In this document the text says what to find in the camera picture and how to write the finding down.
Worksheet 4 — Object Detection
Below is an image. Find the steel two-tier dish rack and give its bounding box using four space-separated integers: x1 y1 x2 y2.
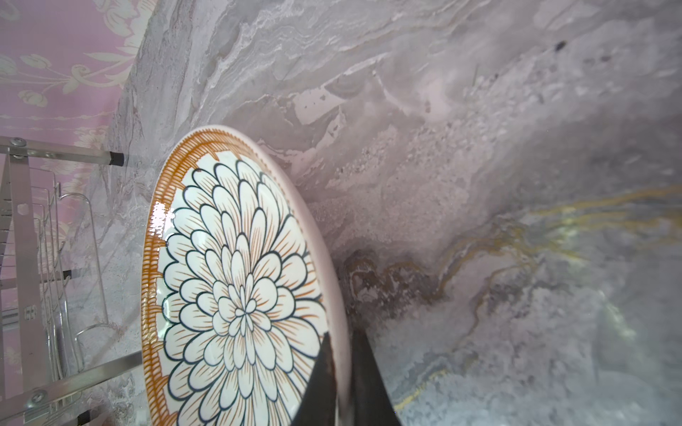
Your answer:
1 136 142 425

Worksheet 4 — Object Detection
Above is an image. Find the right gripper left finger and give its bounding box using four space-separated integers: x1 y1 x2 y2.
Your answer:
291 334 337 426

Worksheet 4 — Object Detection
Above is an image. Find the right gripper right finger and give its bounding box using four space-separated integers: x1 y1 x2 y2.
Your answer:
352 328 401 426

